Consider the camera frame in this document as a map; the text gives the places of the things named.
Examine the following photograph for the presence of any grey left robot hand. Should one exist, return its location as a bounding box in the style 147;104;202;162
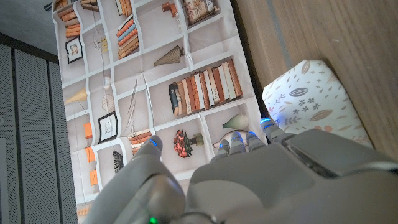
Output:
82;117;398;224

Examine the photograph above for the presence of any white leaf-patterned pen bag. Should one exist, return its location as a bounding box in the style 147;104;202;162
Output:
262;59;374;149

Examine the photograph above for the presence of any bookshelf print backdrop cloth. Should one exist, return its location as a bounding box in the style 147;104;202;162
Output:
51;0;269;224

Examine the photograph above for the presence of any dark perforated panel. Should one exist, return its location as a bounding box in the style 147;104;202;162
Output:
0;32;78;224

